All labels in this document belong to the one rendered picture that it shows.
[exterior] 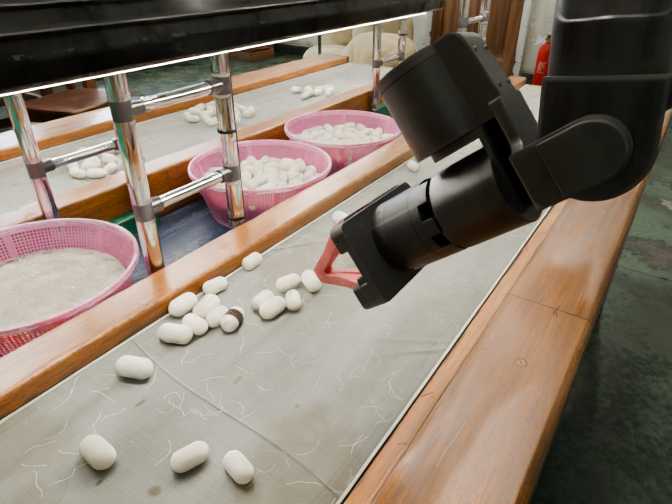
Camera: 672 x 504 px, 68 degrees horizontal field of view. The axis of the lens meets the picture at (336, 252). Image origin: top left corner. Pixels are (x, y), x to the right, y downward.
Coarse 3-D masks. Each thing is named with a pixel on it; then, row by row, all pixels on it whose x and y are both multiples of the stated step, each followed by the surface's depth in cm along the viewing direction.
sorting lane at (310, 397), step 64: (448, 256) 71; (512, 256) 71; (256, 320) 58; (320, 320) 58; (384, 320) 58; (448, 320) 58; (64, 384) 50; (128, 384) 50; (192, 384) 50; (256, 384) 50; (320, 384) 50; (384, 384) 50; (0, 448) 43; (64, 448) 43; (128, 448) 43; (256, 448) 43; (320, 448) 43
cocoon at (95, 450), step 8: (88, 440) 41; (96, 440) 41; (104, 440) 42; (80, 448) 41; (88, 448) 41; (96, 448) 41; (104, 448) 41; (112, 448) 41; (88, 456) 41; (96, 456) 40; (104, 456) 40; (112, 456) 41; (96, 464) 40; (104, 464) 40
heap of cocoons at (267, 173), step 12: (252, 156) 104; (264, 156) 104; (216, 168) 98; (252, 168) 99; (264, 168) 100; (276, 168) 101; (288, 168) 100; (300, 168) 100; (312, 168) 98; (252, 180) 93; (264, 180) 95; (276, 180) 93; (288, 180) 96; (300, 180) 94
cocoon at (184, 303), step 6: (186, 294) 59; (192, 294) 59; (174, 300) 58; (180, 300) 58; (186, 300) 58; (192, 300) 59; (174, 306) 58; (180, 306) 58; (186, 306) 58; (192, 306) 59; (174, 312) 58; (180, 312) 58; (186, 312) 59
